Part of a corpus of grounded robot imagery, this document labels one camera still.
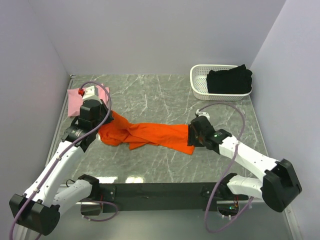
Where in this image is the orange t shirt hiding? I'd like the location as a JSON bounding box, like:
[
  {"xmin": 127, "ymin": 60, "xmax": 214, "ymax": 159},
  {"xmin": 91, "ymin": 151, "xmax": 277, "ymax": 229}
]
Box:
[{"xmin": 98, "ymin": 111, "xmax": 195, "ymax": 155}]

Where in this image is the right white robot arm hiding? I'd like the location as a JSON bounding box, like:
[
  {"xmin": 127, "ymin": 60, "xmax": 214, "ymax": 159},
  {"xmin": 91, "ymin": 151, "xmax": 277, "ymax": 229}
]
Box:
[{"xmin": 187, "ymin": 116, "xmax": 302, "ymax": 213}]

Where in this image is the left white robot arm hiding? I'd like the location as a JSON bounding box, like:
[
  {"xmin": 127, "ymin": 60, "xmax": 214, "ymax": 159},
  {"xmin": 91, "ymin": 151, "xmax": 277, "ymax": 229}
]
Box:
[{"xmin": 9, "ymin": 99, "xmax": 113, "ymax": 236}]

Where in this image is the folded pink t shirt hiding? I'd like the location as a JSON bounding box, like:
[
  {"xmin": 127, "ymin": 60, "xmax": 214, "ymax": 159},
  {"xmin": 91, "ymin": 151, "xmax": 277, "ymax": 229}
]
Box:
[{"xmin": 67, "ymin": 85, "xmax": 109, "ymax": 118}]

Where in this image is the white perforated plastic basket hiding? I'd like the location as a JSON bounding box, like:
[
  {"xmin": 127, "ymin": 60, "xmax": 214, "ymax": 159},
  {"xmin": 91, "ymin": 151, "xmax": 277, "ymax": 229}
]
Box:
[{"xmin": 190, "ymin": 64, "xmax": 253, "ymax": 102}]

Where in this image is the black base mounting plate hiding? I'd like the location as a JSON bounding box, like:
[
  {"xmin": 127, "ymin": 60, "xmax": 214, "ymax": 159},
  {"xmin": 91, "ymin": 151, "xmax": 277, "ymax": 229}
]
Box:
[{"xmin": 98, "ymin": 181, "xmax": 251, "ymax": 214}]

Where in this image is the black t shirt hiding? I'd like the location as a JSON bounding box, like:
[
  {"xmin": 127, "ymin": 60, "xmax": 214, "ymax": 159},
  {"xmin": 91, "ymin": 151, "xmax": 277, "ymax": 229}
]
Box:
[{"xmin": 206, "ymin": 64, "xmax": 253, "ymax": 95}]

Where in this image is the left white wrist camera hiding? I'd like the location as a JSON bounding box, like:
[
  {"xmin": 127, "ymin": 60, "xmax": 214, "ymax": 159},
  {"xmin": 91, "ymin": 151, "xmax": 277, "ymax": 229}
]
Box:
[{"xmin": 78, "ymin": 86, "xmax": 100, "ymax": 102}]

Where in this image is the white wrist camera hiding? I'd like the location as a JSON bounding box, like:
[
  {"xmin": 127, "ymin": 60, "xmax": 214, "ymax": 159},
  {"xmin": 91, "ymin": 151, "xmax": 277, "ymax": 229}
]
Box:
[
  {"xmin": 78, "ymin": 86, "xmax": 100, "ymax": 102},
  {"xmin": 195, "ymin": 109, "xmax": 210, "ymax": 120}
]

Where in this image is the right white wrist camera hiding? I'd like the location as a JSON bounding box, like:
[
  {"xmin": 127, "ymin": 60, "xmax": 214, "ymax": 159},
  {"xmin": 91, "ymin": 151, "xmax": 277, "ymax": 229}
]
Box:
[{"xmin": 195, "ymin": 109, "xmax": 210, "ymax": 120}]

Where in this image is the aluminium frame rail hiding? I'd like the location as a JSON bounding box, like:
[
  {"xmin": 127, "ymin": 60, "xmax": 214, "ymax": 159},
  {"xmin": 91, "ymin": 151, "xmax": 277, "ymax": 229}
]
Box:
[{"xmin": 14, "ymin": 74, "xmax": 76, "ymax": 240}]

